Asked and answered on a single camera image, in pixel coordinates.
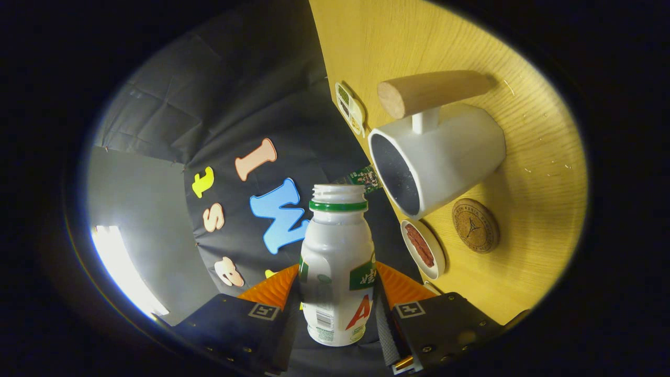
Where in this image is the white cup with wooden handle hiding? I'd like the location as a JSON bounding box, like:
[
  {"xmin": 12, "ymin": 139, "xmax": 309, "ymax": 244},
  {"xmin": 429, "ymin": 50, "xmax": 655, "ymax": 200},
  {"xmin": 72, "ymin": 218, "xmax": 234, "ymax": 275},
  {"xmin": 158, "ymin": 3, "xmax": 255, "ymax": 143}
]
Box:
[{"xmin": 367, "ymin": 70, "xmax": 507, "ymax": 220}]

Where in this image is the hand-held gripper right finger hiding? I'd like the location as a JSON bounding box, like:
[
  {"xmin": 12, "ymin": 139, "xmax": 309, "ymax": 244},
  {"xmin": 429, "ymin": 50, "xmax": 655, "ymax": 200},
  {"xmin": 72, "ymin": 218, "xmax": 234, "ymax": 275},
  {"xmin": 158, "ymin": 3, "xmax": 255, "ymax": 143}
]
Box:
[{"xmin": 373, "ymin": 261, "xmax": 506, "ymax": 375}]

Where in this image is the bright ceiling light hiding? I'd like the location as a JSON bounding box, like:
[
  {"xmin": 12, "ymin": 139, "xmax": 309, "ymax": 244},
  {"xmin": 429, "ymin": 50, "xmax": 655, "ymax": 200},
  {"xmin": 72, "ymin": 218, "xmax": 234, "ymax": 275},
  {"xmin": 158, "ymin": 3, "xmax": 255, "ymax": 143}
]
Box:
[{"xmin": 92, "ymin": 225, "xmax": 169, "ymax": 317}]

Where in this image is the round cork coaster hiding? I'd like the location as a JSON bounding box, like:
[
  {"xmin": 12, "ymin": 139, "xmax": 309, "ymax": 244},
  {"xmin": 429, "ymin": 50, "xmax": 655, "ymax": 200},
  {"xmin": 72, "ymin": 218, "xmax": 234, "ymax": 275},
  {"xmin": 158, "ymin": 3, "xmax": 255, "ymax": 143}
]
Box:
[{"xmin": 452, "ymin": 198, "xmax": 499, "ymax": 254}]

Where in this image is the white juice bottle green collar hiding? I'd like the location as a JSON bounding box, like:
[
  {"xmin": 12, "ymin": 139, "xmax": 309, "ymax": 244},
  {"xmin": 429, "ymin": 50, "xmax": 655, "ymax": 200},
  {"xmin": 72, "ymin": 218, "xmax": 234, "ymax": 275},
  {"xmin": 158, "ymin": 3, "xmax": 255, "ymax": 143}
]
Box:
[{"xmin": 298, "ymin": 184, "xmax": 376, "ymax": 347}]

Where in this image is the round plate with red food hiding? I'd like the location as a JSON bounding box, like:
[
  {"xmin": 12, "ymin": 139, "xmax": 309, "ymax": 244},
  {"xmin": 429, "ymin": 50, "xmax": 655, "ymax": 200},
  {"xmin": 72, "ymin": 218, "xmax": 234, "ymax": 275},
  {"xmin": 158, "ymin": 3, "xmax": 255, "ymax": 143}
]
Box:
[{"xmin": 400, "ymin": 219, "xmax": 446, "ymax": 280}]

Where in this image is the white divided tray with beans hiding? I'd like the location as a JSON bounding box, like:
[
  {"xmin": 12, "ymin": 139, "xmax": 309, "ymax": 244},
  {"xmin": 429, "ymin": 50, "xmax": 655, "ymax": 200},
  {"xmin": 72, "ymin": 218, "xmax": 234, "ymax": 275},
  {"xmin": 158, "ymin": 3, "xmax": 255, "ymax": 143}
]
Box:
[{"xmin": 335, "ymin": 82, "xmax": 366, "ymax": 138}]

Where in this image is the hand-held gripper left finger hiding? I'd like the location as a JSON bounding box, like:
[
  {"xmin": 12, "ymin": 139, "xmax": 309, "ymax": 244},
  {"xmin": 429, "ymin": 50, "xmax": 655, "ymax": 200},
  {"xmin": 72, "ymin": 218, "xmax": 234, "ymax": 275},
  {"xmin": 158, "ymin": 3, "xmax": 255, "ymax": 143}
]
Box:
[{"xmin": 173, "ymin": 263, "xmax": 302, "ymax": 375}]

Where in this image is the black backdrop cloth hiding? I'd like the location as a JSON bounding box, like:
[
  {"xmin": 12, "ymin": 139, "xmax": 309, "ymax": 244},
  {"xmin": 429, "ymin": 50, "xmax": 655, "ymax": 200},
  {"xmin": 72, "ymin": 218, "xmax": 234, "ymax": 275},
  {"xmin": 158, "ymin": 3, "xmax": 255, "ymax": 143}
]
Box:
[{"xmin": 92, "ymin": 0, "xmax": 419, "ymax": 377}]

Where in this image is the wooden table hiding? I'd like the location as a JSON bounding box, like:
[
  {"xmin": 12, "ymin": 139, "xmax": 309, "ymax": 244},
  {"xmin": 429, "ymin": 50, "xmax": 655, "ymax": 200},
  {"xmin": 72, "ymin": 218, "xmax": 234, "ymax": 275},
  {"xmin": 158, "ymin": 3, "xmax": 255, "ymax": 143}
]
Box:
[{"xmin": 309, "ymin": 0, "xmax": 588, "ymax": 325}]

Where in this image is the clear plastic water bottle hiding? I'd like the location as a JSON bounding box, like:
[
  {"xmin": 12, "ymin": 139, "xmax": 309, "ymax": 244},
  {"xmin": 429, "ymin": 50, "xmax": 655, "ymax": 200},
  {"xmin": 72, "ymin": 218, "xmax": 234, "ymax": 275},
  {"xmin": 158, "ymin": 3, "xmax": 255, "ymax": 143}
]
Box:
[{"xmin": 335, "ymin": 165, "xmax": 384, "ymax": 194}]

